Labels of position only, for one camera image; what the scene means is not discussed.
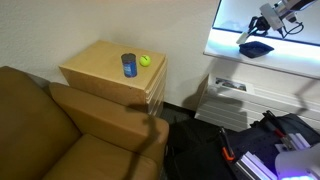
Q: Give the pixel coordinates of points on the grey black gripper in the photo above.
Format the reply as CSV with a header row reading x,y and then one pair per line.
x,y
274,15

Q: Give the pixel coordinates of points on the yellow sponge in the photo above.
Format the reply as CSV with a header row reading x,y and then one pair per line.
x,y
242,38

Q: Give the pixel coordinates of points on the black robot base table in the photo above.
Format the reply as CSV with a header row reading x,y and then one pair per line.
x,y
266,145

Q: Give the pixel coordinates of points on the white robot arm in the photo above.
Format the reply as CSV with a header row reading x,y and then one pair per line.
x,y
303,163

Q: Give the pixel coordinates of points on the wooden night stand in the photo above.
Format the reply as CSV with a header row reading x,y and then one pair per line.
x,y
98,70

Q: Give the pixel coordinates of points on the white window sill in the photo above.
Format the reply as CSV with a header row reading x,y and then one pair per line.
x,y
289,57

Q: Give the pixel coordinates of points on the label sticker on air conditioner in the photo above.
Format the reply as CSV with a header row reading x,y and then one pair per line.
x,y
230,84

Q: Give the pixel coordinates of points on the yellow-green tennis ball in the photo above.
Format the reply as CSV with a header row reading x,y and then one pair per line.
x,y
145,60

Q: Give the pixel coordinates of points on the blue tin can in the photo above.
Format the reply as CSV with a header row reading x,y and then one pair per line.
x,y
129,64

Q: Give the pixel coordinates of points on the brown leather armchair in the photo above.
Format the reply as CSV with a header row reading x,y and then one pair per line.
x,y
60,133

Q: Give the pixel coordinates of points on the red-handled black clamp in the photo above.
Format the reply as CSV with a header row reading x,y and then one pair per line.
x,y
270,121

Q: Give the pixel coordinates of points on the orange-handled black clamp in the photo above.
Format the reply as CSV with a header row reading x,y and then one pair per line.
x,y
226,148

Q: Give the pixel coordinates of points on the aluminium extrusion rail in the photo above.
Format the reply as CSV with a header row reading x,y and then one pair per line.
x,y
254,168

